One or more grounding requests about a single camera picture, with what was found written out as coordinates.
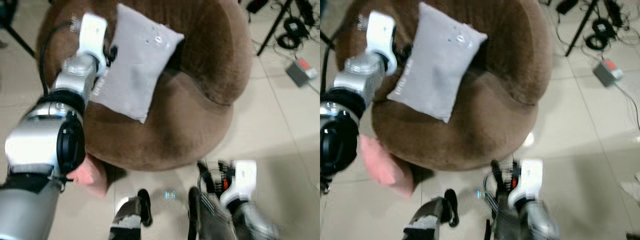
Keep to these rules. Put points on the robot right leg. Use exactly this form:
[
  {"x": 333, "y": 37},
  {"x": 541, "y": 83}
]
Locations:
[
  {"x": 207, "y": 220},
  {"x": 505, "y": 222}
]

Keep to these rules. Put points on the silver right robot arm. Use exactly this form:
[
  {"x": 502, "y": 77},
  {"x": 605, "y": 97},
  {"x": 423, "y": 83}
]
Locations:
[
  {"x": 255, "y": 225},
  {"x": 542, "y": 225}
]

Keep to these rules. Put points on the grey pillow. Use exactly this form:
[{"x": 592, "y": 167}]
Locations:
[
  {"x": 437, "y": 65},
  {"x": 137, "y": 65}
]

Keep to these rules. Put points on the brown round armchair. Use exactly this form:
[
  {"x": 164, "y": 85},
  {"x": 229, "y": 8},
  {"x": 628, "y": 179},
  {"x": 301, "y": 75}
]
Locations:
[
  {"x": 505, "y": 60},
  {"x": 200, "y": 60}
]

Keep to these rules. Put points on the robot leg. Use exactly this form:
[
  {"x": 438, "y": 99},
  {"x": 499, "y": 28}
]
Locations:
[
  {"x": 505, "y": 222},
  {"x": 207, "y": 220},
  {"x": 129, "y": 215},
  {"x": 430, "y": 215}
]

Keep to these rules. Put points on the white crumpled cloth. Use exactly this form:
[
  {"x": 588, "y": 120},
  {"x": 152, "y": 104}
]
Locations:
[{"x": 632, "y": 187}]

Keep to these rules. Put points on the robot left leg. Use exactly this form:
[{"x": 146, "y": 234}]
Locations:
[
  {"x": 129, "y": 215},
  {"x": 430, "y": 215}
]

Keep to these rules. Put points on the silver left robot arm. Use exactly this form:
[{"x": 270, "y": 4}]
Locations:
[
  {"x": 40, "y": 140},
  {"x": 360, "y": 80}
]

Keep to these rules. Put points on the black thin pole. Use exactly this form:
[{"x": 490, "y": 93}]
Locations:
[
  {"x": 326, "y": 40},
  {"x": 20, "y": 42}
]

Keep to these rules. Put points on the pink pillow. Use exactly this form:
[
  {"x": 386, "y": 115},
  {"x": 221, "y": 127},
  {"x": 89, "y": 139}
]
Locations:
[
  {"x": 385, "y": 165},
  {"x": 92, "y": 175}
]

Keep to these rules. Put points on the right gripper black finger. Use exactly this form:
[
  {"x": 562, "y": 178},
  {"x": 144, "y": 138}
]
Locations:
[
  {"x": 206, "y": 175},
  {"x": 498, "y": 175}
]

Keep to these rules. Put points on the grey power strip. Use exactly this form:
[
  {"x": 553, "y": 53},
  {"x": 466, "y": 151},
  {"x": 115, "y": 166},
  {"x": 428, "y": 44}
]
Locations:
[
  {"x": 301, "y": 73},
  {"x": 608, "y": 73}
]

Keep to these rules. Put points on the black slanted metal leg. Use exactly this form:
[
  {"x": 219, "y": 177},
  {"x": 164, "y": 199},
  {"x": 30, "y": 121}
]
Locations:
[
  {"x": 275, "y": 27},
  {"x": 582, "y": 27}
]

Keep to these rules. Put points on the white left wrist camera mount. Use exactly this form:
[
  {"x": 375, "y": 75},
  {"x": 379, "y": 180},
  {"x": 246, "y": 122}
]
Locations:
[
  {"x": 92, "y": 35},
  {"x": 381, "y": 32}
]

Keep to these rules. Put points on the small black adapter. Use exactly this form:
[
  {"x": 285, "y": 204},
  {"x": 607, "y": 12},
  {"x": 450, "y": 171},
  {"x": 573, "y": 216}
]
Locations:
[
  {"x": 568, "y": 6},
  {"x": 257, "y": 6}
]

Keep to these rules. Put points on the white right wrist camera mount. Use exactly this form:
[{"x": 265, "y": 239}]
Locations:
[
  {"x": 245, "y": 180},
  {"x": 531, "y": 180}
]

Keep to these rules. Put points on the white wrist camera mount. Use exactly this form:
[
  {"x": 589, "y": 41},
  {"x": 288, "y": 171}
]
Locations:
[
  {"x": 92, "y": 35},
  {"x": 381, "y": 32},
  {"x": 531, "y": 180},
  {"x": 245, "y": 180}
]

